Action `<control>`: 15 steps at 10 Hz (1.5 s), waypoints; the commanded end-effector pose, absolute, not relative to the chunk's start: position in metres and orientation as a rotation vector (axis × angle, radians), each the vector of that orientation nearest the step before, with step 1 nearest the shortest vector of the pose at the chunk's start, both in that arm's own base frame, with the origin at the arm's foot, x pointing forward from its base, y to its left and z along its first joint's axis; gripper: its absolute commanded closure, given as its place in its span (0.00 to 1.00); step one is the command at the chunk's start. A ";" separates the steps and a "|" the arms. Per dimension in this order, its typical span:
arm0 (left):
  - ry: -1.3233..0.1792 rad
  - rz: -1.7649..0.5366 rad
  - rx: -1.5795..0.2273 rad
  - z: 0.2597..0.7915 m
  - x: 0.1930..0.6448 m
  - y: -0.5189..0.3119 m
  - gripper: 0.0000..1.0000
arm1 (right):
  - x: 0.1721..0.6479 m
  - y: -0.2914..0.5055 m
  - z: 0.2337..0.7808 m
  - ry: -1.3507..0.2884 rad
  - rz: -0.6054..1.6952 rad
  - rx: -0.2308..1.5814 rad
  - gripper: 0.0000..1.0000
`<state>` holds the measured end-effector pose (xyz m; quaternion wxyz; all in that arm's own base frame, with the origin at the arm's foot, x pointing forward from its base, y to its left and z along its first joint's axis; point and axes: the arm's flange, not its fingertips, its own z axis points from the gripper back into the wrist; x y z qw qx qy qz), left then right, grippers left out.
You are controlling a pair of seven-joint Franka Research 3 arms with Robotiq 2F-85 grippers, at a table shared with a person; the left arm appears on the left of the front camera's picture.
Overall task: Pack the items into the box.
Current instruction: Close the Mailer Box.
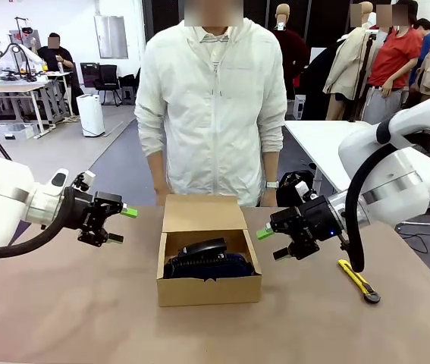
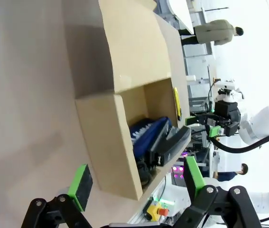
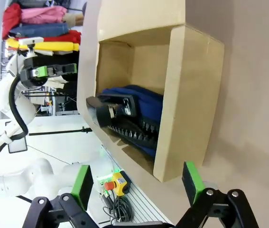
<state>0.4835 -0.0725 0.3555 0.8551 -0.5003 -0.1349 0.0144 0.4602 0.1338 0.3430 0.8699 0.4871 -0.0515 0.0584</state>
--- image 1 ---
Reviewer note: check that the person in white jacket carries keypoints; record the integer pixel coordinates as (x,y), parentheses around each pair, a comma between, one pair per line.
(214,113)

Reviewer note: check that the person's right hand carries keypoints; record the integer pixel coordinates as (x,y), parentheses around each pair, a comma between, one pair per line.
(160,195)

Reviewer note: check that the person's right forearm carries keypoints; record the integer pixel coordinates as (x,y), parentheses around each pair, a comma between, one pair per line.
(157,168)

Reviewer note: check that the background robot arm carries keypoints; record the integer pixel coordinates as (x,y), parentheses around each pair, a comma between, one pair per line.
(2,57)

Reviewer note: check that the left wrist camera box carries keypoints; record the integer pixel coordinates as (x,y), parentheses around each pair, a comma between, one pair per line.
(85,179)

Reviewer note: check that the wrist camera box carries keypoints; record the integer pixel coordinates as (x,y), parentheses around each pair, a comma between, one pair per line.
(305,189)
(85,179)

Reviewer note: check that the small white floor box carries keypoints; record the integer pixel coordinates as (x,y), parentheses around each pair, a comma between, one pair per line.
(299,106)

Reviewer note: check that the mannequin in beige coat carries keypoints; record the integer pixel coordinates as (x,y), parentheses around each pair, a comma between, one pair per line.
(347,64)

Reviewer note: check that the white background workbench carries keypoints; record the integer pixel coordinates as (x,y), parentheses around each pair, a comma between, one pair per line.
(17,95)

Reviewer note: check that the white side table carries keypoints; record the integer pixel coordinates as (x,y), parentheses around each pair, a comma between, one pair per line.
(313,144)

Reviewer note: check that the yellow utility knife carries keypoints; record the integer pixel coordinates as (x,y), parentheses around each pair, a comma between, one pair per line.
(358,281)

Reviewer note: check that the mannequin in maroon sweater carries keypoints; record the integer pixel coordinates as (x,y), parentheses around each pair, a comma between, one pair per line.
(294,49)

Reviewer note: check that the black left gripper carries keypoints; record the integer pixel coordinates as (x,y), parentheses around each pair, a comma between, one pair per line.
(89,218)

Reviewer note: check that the seated man in black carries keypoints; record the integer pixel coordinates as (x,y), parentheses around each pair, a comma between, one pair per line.
(57,57)

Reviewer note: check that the black office chair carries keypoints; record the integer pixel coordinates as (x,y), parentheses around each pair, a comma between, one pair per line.
(107,81)

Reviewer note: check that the open cardboard box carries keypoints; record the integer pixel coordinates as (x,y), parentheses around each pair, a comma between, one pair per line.
(207,292)

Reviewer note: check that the grey metal wall panel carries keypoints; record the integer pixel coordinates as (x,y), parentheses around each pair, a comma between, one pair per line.
(111,37)

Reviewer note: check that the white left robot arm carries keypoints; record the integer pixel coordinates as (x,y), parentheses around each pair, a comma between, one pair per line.
(2,197)

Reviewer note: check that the black plastic device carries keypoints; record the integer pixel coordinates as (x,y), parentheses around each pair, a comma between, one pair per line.
(203,248)

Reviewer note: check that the black bag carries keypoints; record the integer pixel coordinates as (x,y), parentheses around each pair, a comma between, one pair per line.
(294,186)

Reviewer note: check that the white wristwatch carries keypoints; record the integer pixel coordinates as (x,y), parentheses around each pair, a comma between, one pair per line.
(272,184)

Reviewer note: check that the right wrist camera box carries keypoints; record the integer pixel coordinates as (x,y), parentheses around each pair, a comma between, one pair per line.
(305,189)

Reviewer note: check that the white air purifier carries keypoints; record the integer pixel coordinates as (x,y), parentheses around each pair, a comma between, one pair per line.
(90,115)

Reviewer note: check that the black stand pole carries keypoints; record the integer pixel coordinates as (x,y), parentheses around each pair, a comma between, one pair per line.
(364,76)

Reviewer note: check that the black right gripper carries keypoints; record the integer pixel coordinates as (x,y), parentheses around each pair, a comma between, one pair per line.
(309,227)

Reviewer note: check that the person's left hand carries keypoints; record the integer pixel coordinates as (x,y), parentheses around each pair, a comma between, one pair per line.
(269,197)

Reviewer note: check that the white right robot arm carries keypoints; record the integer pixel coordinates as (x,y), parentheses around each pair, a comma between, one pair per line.
(396,182)

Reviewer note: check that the person's left forearm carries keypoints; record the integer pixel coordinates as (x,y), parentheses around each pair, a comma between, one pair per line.
(271,165)

